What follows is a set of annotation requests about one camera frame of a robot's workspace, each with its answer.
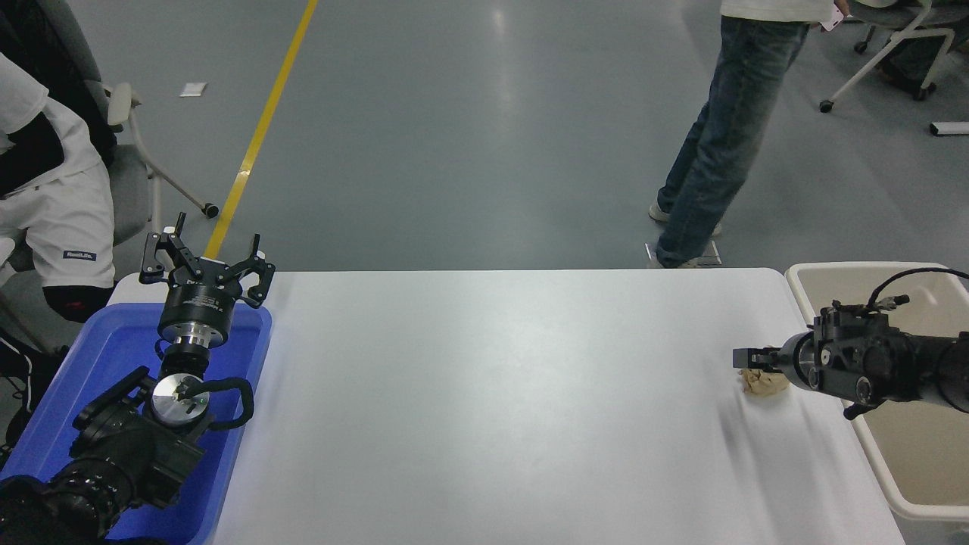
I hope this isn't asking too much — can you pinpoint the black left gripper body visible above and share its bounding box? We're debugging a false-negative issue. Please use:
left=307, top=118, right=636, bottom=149
left=159, top=258, right=245, bottom=329

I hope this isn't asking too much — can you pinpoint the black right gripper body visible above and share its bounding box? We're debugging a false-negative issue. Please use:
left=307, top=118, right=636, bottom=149
left=778, top=332, right=812, bottom=391

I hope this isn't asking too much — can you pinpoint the tan paper ball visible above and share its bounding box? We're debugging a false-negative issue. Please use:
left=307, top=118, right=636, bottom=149
left=740, top=367, right=790, bottom=397

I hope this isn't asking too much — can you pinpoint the grey office chair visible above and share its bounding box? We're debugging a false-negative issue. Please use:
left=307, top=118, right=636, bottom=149
left=0, top=0, right=220, bottom=353

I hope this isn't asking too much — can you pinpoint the seated person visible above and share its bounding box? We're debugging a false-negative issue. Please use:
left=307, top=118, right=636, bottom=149
left=0, top=51, right=116, bottom=455

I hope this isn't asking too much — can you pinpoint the blue plastic tray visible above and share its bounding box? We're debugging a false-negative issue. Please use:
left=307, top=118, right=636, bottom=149
left=0, top=303, right=273, bottom=545

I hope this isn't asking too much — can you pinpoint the large pale bin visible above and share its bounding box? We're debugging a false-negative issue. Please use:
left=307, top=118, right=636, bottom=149
left=785, top=261, right=969, bottom=523

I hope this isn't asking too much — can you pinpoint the standing person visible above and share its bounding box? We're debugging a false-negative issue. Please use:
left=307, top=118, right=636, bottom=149
left=648, top=0, right=852, bottom=270

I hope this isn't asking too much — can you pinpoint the white wheeled chair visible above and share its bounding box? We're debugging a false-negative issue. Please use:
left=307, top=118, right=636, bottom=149
left=819, top=0, right=969, bottom=114

